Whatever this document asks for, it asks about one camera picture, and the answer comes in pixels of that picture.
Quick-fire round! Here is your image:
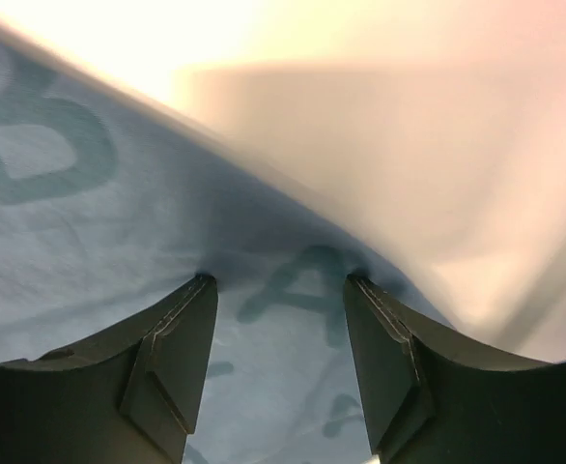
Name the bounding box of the blue cartoon print pillowcase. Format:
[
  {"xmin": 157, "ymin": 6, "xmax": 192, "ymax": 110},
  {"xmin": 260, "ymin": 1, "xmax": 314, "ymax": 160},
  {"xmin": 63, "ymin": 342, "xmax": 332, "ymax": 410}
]
[{"xmin": 0, "ymin": 44, "xmax": 431, "ymax": 463}]

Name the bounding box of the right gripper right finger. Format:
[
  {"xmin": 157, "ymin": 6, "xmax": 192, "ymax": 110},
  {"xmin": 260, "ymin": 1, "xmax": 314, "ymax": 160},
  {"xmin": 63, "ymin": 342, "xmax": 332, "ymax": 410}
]
[{"xmin": 344, "ymin": 275, "xmax": 566, "ymax": 463}]

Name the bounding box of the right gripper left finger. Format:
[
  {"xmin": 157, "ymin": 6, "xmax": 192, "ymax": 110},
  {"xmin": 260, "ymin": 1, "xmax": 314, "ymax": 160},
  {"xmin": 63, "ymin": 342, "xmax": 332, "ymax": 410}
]
[{"xmin": 0, "ymin": 275, "xmax": 218, "ymax": 463}]

